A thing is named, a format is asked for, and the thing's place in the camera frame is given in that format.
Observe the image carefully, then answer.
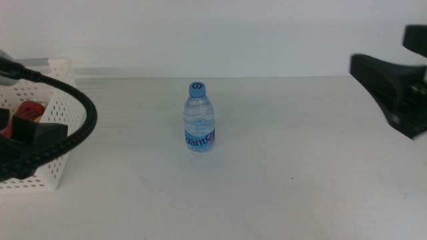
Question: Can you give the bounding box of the red cola can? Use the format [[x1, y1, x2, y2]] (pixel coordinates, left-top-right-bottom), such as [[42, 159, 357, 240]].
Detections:
[[3, 101, 46, 139]]

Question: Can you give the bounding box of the clear water bottle blue cap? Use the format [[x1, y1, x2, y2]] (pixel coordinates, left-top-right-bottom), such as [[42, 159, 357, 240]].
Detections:
[[183, 81, 216, 153]]

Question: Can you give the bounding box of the white perforated plastic basket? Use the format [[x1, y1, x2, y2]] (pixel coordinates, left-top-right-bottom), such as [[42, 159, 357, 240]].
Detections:
[[0, 59, 86, 191]]

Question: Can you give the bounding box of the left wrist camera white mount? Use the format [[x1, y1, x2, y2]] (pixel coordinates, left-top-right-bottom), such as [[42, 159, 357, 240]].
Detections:
[[0, 49, 17, 87]]

